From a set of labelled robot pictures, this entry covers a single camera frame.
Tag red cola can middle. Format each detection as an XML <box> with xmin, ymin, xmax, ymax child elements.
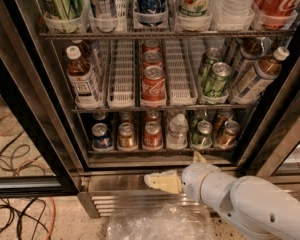
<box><xmin>142</xmin><ymin>51</ymin><xmax>163</xmax><ymax>68</ymax></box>

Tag steel fridge base grille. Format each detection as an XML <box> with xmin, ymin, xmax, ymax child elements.
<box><xmin>78</xmin><ymin>170</ymin><xmax>300</xmax><ymax>218</ymax></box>

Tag tea bottle right front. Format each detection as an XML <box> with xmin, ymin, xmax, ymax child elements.
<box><xmin>231</xmin><ymin>46</ymin><xmax>290</xmax><ymax>100</ymax></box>

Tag orange soda can front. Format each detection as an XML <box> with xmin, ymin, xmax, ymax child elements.
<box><xmin>118</xmin><ymin>122</ymin><xmax>136</xmax><ymax>148</ymax></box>

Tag red cola can front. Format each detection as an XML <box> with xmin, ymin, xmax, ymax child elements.
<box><xmin>141</xmin><ymin>66</ymin><xmax>165</xmax><ymax>102</ymax></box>

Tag tea bottle left behind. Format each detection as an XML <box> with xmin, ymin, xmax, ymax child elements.
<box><xmin>71</xmin><ymin>39</ymin><xmax>105</xmax><ymax>85</ymax></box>

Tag glass fridge door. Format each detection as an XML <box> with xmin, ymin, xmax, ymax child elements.
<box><xmin>235</xmin><ymin>46</ymin><xmax>300</xmax><ymax>178</ymax></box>
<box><xmin>0</xmin><ymin>0</ymin><xmax>80</xmax><ymax>198</ymax></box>

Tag black cables on floor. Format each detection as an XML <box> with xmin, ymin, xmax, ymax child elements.
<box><xmin>0</xmin><ymin>103</ymin><xmax>51</xmax><ymax>240</ymax></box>

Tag red soda can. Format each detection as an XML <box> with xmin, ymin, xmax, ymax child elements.
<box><xmin>143</xmin><ymin>121</ymin><xmax>162</xmax><ymax>149</ymax></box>
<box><xmin>144</xmin><ymin>110</ymin><xmax>161</xmax><ymax>122</ymax></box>

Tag red soda can bottom front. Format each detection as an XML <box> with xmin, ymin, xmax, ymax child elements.
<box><xmin>143</xmin><ymin>121</ymin><xmax>162</xmax><ymax>149</ymax></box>

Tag silver bottle top shelf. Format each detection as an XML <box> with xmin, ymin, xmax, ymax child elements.
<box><xmin>90</xmin><ymin>0</ymin><xmax>118</xmax><ymax>33</ymax></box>

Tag clear plastic bag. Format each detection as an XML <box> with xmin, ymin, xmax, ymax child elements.
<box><xmin>106</xmin><ymin>203</ymin><xmax>215</xmax><ymax>240</ymax></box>

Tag tea bottle right behind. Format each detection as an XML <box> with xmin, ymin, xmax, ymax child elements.
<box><xmin>232</xmin><ymin>37</ymin><xmax>265</xmax><ymax>82</ymax></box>

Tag green can middle front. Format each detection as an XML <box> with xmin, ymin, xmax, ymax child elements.
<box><xmin>203</xmin><ymin>62</ymin><xmax>232</xmax><ymax>98</ymax></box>

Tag green can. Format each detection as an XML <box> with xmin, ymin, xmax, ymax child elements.
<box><xmin>203</xmin><ymin>62</ymin><xmax>232</xmax><ymax>98</ymax></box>
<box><xmin>190</xmin><ymin>110</ymin><xmax>208</xmax><ymax>128</ymax></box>
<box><xmin>198</xmin><ymin>47</ymin><xmax>222</xmax><ymax>79</ymax></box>
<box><xmin>192</xmin><ymin>120</ymin><xmax>213</xmax><ymax>147</ymax></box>

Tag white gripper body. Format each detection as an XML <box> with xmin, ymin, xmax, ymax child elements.
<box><xmin>181</xmin><ymin>162</ymin><xmax>219</xmax><ymax>201</ymax></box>

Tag gold can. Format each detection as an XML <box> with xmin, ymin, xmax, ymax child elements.
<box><xmin>213</xmin><ymin>108</ymin><xmax>234</xmax><ymax>130</ymax></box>
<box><xmin>216</xmin><ymin>120</ymin><xmax>240</xmax><ymax>147</ymax></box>

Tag red cola can back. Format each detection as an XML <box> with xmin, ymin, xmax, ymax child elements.
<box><xmin>142</xmin><ymin>39</ymin><xmax>162</xmax><ymax>53</ymax></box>

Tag blue bottle top shelf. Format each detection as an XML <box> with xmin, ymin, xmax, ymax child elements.
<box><xmin>136</xmin><ymin>0</ymin><xmax>166</xmax><ymax>26</ymax></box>

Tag green can bottom behind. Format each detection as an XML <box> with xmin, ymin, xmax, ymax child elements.
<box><xmin>190</xmin><ymin>110</ymin><xmax>208</xmax><ymax>128</ymax></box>

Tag wire shelf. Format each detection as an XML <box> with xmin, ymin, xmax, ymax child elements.
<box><xmin>40</xmin><ymin>29</ymin><xmax>296</xmax><ymax>40</ymax></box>
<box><xmin>71</xmin><ymin>104</ymin><xmax>256</xmax><ymax>113</ymax></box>

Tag middle wire shelf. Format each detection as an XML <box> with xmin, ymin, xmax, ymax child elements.
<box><xmin>71</xmin><ymin>104</ymin><xmax>256</xmax><ymax>113</ymax></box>

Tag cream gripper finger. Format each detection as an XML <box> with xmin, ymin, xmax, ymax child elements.
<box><xmin>144</xmin><ymin>170</ymin><xmax>182</xmax><ymax>194</ymax></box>
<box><xmin>193</xmin><ymin>151</ymin><xmax>206</xmax><ymax>163</ymax></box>

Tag tea bottle left front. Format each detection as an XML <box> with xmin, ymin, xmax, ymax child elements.
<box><xmin>66</xmin><ymin>45</ymin><xmax>100</xmax><ymax>108</ymax></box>

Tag green can bottom front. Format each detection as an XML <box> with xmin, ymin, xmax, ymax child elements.
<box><xmin>192</xmin><ymin>120</ymin><xmax>213</xmax><ymax>147</ymax></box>

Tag blue soda can front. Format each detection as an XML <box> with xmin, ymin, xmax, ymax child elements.
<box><xmin>91</xmin><ymin>123</ymin><xmax>113</xmax><ymax>150</ymax></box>

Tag orange cable on floor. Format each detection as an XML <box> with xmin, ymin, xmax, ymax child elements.
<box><xmin>0</xmin><ymin>112</ymin><xmax>57</xmax><ymax>240</ymax></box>

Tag green bottle top shelf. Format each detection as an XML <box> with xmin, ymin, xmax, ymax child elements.
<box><xmin>42</xmin><ymin>0</ymin><xmax>84</xmax><ymax>33</ymax></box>

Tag left glass fridge door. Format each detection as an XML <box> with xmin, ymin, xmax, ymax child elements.
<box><xmin>0</xmin><ymin>0</ymin><xmax>80</xmax><ymax>198</ymax></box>

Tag top wire shelf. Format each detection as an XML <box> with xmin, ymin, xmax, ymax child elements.
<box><xmin>40</xmin><ymin>29</ymin><xmax>296</xmax><ymax>40</ymax></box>

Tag red cola bottle top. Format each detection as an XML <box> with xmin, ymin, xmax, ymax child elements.
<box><xmin>253</xmin><ymin>0</ymin><xmax>299</xmax><ymax>30</ymax></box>

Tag orange soda can behind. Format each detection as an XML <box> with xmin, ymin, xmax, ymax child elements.
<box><xmin>119</xmin><ymin>111</ymin><xmax>134</xmax><ymax>124</ymax></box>

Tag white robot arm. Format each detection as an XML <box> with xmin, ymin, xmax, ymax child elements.
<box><xmin>144</xmin><ymin>152</ymin><xmax>300</xmax><ymax>240</ymax></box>

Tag tea bottle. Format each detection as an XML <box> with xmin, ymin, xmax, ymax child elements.
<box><xmin>232</xmin><ymin>37</ymin><xmax>265</xmax><ymax>82</ymax></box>
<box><xmin>71</xmin><ymin>39</ymin><xmax>105</xmax><ymax>85</ymax></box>
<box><xmin>66</xmin><ymin>45</ymin><xmax>100</xmax><ymax>108</ymax></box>
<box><xmin>231</xmin><ymin>46</ymin><xmax>290</xmax><ymax>100</ymax></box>

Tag green can middle behind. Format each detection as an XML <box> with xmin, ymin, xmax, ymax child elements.
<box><xmin>198</xmin><ymin>47</ymin><xmax>222</xmax><ymax>79</ymax></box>

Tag clear water bottle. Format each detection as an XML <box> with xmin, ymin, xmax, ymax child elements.
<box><xmin>167</xmin><ymin>114</ymin><xmax>189</xmax><ymax>150</ymax></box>

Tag right glass fridge door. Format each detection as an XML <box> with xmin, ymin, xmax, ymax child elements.
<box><xmin>235</xmin><ymin>46</ymin><xmax>300</xmax><ymax>178</ymax></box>

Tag red cola can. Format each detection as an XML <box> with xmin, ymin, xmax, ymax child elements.
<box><xmin>142</xmin><ymin>39</ymin><xmax>162</xmax><ymax>53</ymax></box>
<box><xmin>141</xmin><ymin>66</ymin><xmax>165</xmax><ymax>102</ymax></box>
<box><xmin>142</xmin><ymin>51</ymin><xmax>163</xmax><ymax>68</ymax></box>

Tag blue soda can behind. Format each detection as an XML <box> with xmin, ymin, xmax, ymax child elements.
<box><xmin>93</xmin><ymin>112</ymin><xmax>110</xmax><ymax>126</ymax></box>

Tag blue soda can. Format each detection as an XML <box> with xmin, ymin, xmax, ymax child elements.
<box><xmin>91</xmin><ymin>123</ymin><xmax>113</xmax><ymax>150</ymax></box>
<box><xmin>93</xmin><ymin>112</ymin><xmax>110</xmax><ymax>126</ymax></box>

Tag white ribbed bottle top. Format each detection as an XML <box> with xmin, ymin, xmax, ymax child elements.
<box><xmin>212</xmin><ymin>0</ymin><xmax>254</xmax><ymax>31</ymax></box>

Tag gold can bottom front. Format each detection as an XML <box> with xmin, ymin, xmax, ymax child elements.
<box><xmin>216</xmin><ymin>120</ymin><xmax>240</xmax><ymax>147</ymax></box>

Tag red soda can bottom behind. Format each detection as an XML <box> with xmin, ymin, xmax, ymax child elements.
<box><xmin>144</xmin><ymin>110</ymin><xmax>161</xmax><ymax>122</ymax></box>

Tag gold can bottom behind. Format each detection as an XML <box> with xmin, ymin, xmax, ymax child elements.
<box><xmin>213</xmin><ymin>108</ymin><xmax>234</xmax><ymax>130</ymax></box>

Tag orange soda can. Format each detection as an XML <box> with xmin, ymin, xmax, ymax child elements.
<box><xmin>119</xmin><ymin>111</ymin><xmax>134</xmax><ymax>124</ymax></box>
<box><xmin>118</xmin><ymin>122</ymin><xmax>136</xmax><ymax>148</ymax></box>

